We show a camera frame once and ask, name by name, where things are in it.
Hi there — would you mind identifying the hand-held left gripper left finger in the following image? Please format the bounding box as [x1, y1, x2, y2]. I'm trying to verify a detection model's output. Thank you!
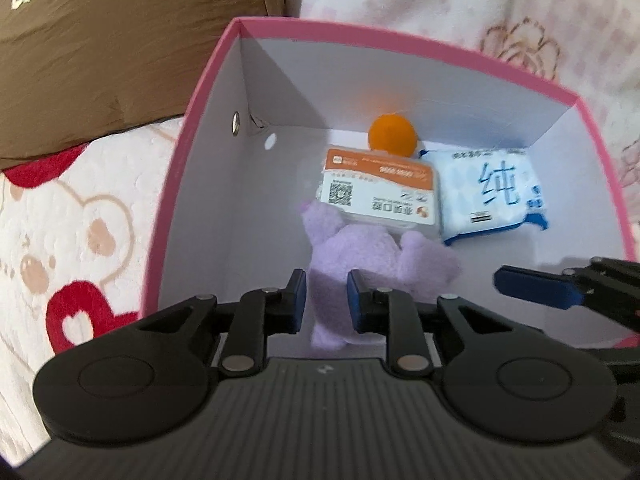
[135, 268, 307, 377]

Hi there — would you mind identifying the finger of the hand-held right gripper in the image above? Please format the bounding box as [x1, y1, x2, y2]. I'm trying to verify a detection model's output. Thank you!
[494, 256, 640, 333]

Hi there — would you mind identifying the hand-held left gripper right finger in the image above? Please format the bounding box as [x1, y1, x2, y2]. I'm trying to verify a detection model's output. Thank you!
[347, 269, 546, 378]

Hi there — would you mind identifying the purple plush toy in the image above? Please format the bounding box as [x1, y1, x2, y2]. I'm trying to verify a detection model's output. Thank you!
[299, 199, 462, 352]

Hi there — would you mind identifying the blue wet wipes pack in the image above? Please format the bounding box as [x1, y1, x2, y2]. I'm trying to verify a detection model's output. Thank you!
[419, 146, 550, 247]

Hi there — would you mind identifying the orange-white mask packet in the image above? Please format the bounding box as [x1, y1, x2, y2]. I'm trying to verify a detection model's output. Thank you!
[315, 147, 443, 241]

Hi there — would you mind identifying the orange ball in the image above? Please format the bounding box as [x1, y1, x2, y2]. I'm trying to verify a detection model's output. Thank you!
[369, 114, 420, 157]

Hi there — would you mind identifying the pink cardboard box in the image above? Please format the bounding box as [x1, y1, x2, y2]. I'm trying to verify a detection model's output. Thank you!
[137, 16, 640, 351]

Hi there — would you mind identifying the printed bear blanket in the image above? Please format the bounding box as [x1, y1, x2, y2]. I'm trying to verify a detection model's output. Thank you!
[0, 115, 201, 466]

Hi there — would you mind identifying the brown pillow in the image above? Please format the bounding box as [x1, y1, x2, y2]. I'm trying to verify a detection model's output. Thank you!
[0, 0, 286, 171]

